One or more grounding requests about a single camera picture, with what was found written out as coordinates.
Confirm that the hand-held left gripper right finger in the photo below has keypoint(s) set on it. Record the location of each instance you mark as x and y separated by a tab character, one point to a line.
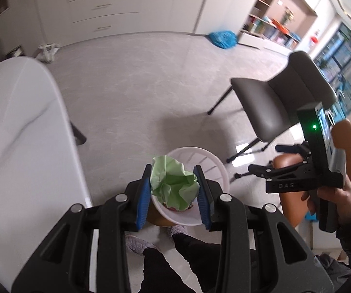
203	198

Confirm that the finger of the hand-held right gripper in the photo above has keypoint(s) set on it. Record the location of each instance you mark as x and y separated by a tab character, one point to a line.
264	171
291	149

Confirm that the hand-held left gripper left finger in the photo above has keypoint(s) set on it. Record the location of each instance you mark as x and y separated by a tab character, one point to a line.
142	198

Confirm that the white plastic wastebasket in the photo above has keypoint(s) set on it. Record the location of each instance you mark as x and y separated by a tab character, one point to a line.
215	171

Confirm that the green paper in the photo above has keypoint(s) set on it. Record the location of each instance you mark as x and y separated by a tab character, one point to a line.
172	186

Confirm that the person's right hand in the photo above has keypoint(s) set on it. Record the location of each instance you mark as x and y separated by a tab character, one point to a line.
335	195

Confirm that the grey slipper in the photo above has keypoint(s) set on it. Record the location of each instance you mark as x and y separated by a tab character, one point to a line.
177	229
137	244

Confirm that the person's black trouser leg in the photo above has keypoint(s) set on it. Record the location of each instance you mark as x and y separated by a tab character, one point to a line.
157	268
200	250

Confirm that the grey chair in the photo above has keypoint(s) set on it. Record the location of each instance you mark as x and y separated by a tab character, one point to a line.
279	97

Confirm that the blue mop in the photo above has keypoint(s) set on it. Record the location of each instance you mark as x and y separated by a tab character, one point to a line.
222	38

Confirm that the open bookshelf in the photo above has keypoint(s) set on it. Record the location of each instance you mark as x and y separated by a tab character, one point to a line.
276	15

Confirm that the white plastic bag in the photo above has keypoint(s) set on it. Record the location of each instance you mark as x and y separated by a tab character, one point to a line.
49	52

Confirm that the white drawer cabinet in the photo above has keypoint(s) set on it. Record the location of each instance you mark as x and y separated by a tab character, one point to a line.
108	6

